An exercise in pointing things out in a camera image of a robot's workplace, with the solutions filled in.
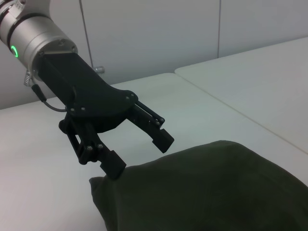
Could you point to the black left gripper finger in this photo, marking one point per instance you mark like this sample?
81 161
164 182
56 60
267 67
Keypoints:
161 140

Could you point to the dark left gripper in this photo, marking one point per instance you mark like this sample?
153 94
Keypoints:
91 101

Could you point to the dark green t-shirt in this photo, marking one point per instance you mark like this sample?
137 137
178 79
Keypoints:
204 192

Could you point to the small silver metal knob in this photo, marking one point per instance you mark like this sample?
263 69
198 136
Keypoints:
99 69

